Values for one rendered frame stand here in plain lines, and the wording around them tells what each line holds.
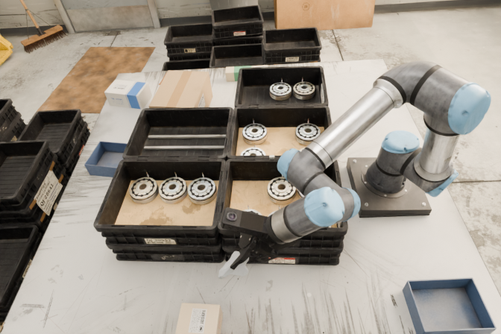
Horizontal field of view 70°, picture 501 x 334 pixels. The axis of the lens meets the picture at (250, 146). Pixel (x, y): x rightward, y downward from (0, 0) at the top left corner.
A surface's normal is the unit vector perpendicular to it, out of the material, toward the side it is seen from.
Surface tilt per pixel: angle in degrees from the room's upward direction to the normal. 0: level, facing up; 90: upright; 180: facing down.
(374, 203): 4
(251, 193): 0
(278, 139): 0
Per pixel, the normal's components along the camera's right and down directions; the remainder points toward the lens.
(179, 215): -0.07, -0.71
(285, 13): 0.00, 0.47
